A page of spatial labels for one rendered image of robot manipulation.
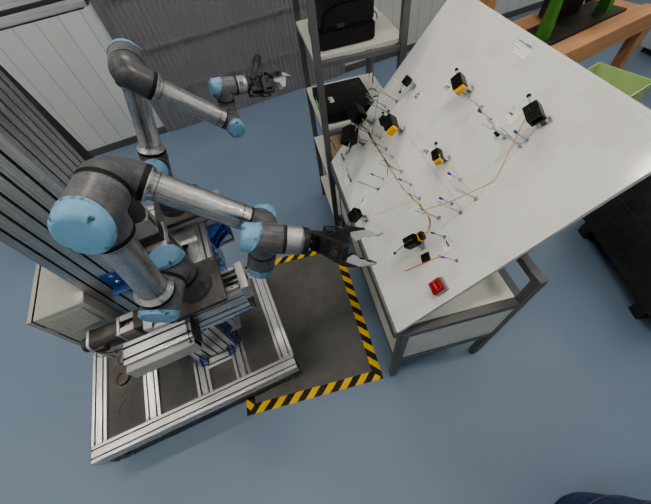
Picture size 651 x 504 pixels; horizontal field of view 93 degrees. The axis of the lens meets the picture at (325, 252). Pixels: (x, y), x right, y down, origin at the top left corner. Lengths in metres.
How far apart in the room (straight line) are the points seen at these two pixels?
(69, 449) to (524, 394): 2.92
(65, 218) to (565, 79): 1.37
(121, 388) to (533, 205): 2.43
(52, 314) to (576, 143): 1.84
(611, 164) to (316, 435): 1.92
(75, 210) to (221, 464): 1.87
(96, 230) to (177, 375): 1.68
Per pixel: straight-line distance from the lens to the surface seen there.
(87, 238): 0.79
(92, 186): 0.80
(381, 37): 1.97
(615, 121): 1.20
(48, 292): 1.61
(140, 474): 2.58
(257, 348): 2.17
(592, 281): 2.99
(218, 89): 1.51
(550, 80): 1.34
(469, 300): 1.61
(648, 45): 5.96
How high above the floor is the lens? 2.18
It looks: 55 degrees down
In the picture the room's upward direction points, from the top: 11 degrees counter-clockwise
